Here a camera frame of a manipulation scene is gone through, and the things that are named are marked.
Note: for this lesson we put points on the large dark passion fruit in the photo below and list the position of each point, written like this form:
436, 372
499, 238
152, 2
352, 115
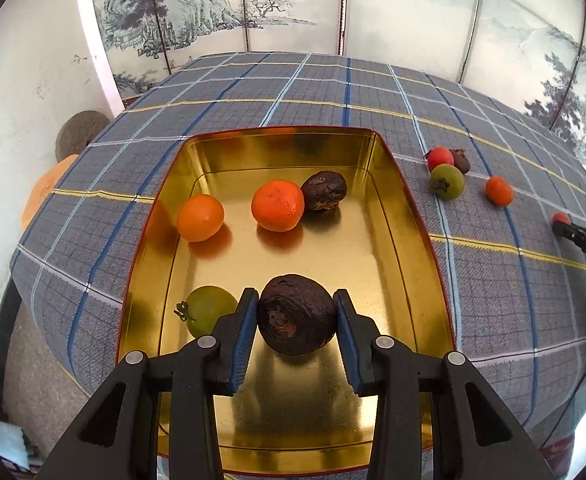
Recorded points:
296, 315

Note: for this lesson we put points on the green round fruit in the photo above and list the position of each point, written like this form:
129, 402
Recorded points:
447, 182

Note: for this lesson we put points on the orange tangerine in tin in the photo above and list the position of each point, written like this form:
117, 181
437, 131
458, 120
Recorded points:
278, 205
200, 218

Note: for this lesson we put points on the red tomato fruit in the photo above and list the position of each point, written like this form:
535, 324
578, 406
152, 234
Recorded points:
560, 217

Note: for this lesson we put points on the red gold toffee tin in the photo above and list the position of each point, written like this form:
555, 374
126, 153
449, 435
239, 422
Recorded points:
292, 414

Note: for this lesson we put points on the large orange tangerine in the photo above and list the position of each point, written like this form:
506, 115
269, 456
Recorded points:
499, 192

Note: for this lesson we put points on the orange wooden stool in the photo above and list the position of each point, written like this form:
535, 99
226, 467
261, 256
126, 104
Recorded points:
43, 187

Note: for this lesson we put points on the small red fruit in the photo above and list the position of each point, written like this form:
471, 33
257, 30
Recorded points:
438, 156

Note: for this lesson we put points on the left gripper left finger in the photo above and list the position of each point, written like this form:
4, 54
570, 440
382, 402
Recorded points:
116, 434

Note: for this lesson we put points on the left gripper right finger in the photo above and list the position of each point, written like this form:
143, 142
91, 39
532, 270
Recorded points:
474, 435

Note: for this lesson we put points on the plaid blue grey tablecloth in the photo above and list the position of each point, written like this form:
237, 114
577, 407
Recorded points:
429, 202

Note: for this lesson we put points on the dark passion fruit in tin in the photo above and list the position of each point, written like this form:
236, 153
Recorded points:
324, 190

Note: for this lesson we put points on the dark brown passion fruit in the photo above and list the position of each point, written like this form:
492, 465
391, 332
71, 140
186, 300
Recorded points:
461, 161

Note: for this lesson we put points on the green fruit in tin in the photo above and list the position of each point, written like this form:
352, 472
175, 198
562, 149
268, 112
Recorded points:
203, 308

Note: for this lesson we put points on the painted folding screen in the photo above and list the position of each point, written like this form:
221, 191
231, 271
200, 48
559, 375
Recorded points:
529, 54

